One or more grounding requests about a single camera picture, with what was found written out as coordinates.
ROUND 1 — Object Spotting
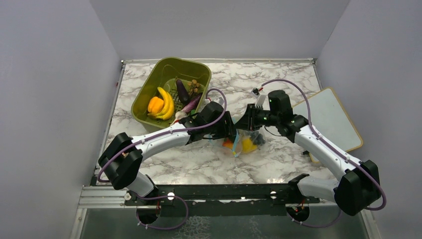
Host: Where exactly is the dark fake grape bunch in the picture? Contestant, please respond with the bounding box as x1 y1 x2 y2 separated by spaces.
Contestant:
250 131 266 146

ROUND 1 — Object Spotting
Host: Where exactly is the clear zip top bag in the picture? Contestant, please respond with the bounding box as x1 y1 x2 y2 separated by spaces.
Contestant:
208 130 267 157

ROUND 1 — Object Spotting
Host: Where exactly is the purple cable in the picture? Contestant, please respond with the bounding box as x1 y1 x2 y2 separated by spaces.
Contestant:
97 88 228 183
260 79 387 212

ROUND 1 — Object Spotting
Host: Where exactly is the dark fake eggplant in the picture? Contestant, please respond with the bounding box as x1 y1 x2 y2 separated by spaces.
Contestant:
175 79 190 105

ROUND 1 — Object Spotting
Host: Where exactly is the black mounting rail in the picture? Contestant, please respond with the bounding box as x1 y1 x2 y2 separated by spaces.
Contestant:
124 183 320 217

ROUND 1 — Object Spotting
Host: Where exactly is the white red fake radish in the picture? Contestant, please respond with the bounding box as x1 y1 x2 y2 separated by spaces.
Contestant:
171 111 188 125

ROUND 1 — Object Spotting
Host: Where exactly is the brown fake nut cluster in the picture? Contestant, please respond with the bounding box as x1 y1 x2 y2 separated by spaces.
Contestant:
188 79 201 96

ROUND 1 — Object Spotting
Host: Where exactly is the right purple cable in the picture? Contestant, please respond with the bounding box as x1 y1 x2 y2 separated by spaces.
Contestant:
260 79 387 212

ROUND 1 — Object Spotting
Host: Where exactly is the yellow fake banana bunch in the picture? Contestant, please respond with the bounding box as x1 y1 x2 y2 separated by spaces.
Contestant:
147 87 175 120

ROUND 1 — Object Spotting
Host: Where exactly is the white board with yellow rim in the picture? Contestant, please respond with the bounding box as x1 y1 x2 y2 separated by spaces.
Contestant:
308 87 363 152

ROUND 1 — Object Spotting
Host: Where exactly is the olive green plastic bin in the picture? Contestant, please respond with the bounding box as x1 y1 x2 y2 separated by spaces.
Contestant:
131 57 211 132

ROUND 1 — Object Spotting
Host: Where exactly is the orange fake bell pepper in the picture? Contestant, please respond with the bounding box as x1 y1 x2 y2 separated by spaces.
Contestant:
147 97 164 114

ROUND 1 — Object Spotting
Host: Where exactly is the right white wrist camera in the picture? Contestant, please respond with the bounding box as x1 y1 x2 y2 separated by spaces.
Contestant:
251 87 266 108

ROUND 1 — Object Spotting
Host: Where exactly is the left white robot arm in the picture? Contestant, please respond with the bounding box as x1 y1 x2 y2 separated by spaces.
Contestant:
98 102 237 205

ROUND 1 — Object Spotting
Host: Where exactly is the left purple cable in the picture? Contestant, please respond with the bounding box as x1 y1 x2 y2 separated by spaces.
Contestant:
97 88 228 183

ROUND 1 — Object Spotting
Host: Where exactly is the purple fake eggplant in bin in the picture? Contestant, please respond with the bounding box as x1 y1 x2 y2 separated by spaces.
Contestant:
181 93 203 114

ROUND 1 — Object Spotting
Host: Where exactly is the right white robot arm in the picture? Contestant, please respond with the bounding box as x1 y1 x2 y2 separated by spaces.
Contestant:
235 90 384 216

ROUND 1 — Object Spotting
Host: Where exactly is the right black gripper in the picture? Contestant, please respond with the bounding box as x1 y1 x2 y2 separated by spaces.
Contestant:
234 104 280 131

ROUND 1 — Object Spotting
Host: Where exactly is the orange fake peach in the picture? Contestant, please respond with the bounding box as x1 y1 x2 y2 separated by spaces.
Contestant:
222 138 233 149

